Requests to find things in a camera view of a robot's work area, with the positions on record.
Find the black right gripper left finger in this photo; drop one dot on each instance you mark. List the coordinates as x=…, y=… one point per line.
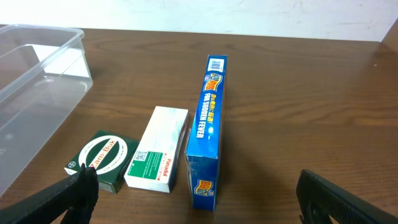
x=74, y=197

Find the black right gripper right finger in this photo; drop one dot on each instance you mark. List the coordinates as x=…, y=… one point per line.
x=321, y=201

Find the green Zam-Buk box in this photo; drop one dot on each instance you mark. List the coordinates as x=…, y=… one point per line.
x=109, y=154

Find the white green Panadol box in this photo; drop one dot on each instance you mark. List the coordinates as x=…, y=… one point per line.
x=154, y=162

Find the blue Kool Fever box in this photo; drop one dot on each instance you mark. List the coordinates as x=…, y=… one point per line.
x=203, y=148

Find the clear plastic container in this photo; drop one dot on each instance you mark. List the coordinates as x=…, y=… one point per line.
x=44, y=75

